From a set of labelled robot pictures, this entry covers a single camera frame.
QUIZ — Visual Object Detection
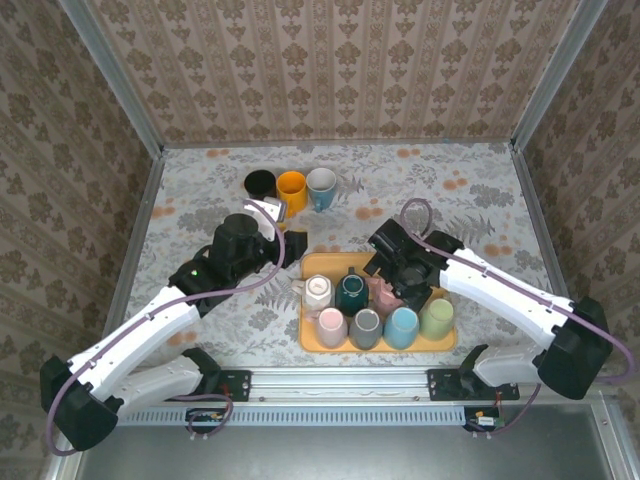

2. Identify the grey mug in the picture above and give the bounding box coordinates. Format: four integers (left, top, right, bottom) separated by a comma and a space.
348, 307, 384, 351

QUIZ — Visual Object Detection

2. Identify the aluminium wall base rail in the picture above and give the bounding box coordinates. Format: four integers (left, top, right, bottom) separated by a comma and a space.
162, 138, 516, 150

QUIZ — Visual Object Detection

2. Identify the orange plastic tray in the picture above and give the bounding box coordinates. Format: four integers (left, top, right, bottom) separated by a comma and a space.
298, 252, 459, 355

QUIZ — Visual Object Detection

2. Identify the dark green faceted mug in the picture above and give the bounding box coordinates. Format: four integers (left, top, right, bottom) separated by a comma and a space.
334, 266, 372, 317

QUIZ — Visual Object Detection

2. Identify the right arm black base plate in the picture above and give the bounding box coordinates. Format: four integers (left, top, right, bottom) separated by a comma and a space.
426, 368, 521, 402

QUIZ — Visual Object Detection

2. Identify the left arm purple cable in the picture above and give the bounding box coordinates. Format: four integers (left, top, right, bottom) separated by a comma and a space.
44, 198, 287, 457

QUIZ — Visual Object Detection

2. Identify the light green mug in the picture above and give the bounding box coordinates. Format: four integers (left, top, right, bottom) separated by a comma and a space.
418, 298, 457, 343

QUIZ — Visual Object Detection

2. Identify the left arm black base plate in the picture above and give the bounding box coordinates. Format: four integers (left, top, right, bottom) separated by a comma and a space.
199, 368, 252, 403

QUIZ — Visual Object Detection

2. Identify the floral tablecloth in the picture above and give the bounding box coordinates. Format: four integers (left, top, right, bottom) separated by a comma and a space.
112, 142, 561, 369

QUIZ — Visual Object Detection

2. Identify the blue mug white interior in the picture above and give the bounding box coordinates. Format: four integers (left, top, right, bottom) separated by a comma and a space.
305, 166, 338, 214

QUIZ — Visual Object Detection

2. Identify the white faceted mug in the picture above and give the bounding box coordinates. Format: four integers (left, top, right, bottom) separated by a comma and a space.
291, 273, 335, 322

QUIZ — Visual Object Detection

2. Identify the grey slotted cable duct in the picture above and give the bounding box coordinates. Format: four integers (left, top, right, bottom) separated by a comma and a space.
117, 405, 467, 427

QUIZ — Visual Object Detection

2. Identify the aluminium side rail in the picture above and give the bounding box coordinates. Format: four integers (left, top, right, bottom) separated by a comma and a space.
509, 143, 571, 321
94, 149, 166, 366

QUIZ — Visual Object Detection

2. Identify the small circuit board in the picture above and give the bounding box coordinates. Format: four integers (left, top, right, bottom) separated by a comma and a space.
184, 407, 227, 435
463, 407, 504, 434

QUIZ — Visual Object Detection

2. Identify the black mug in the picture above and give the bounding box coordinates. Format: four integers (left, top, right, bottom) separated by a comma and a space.
243, 169, 278, 202

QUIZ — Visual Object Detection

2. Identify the aluminium table edge rail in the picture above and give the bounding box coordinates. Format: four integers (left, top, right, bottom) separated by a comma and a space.
74, 366, 569, 403

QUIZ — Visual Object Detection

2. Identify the grey metal panel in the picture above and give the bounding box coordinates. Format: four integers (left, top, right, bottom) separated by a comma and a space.
49, 402, 626, 480

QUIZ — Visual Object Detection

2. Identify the pink faceted mug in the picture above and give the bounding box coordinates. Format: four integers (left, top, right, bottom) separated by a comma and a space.
367, 277, 407, 321

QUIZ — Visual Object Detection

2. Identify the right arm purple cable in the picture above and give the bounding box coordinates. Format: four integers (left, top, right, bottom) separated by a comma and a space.
399, 198, 637, 437

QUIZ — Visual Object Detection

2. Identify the orange-yellow mug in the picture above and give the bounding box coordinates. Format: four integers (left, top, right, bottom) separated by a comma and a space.
276, 170, 308, 218

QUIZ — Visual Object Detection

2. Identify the light pink smooth mug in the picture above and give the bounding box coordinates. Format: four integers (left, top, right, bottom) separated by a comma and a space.
314, 306, 349, 350

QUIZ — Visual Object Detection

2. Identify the aluminium corner post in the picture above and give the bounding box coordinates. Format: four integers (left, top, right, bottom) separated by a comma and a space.
59, 0, 165, 157
511, 0, 609, 151

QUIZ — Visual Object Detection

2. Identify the light blue mug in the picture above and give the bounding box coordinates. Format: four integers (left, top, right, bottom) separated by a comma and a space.
382, 305, 421, 351

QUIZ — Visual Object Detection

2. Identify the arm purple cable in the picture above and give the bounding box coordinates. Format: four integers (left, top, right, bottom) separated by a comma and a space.
44, 198, 287, 457
399, 198, 637, 437

